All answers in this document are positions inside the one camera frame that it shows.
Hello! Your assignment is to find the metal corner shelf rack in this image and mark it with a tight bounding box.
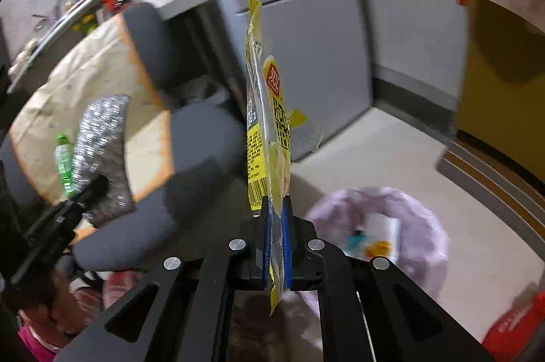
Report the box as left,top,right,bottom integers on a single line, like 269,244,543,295
6,0,128,94

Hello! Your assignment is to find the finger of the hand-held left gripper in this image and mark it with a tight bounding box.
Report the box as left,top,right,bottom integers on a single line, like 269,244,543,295
64,175,109,218

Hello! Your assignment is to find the orange wrapper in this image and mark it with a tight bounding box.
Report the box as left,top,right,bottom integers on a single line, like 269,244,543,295
368,240,392,258

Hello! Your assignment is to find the yellow striped dotted cloth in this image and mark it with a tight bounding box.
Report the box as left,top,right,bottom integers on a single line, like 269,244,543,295
9,13,175,241

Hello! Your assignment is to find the grey refrigerator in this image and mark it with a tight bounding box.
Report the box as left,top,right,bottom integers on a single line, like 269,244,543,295
157,0,469,162

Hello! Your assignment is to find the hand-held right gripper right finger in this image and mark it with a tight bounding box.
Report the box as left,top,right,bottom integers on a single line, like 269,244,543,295
283,195,497,362

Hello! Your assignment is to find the red plastic bag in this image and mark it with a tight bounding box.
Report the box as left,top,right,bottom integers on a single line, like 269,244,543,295
481,289,545,362

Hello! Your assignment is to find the clear bottle with green cap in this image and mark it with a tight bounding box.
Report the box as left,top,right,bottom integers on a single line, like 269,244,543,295
54,133,77,199

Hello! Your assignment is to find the teal wrapper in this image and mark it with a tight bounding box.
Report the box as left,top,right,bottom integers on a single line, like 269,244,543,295
347,232,367,252

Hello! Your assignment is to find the yellow snack wrapper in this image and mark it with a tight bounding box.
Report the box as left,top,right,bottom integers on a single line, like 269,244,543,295
245,0,309,318

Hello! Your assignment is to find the yellow door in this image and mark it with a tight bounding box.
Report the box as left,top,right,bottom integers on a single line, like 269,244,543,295
453,0,545,158

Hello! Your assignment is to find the striped floor mat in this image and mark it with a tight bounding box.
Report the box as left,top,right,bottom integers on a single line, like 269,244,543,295
434,141,545,248

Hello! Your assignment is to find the bin with purple bag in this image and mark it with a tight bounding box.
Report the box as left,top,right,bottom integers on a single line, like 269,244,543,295
304,187,452,329

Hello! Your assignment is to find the person's left forearm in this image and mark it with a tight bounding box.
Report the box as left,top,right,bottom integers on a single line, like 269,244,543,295
17,324,58,362

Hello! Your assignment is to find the grey office chair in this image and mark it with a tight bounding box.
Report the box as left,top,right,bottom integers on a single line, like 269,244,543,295
0,2,250,273

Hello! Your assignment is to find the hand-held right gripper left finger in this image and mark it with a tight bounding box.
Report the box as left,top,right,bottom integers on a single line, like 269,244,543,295
53,196,271,362

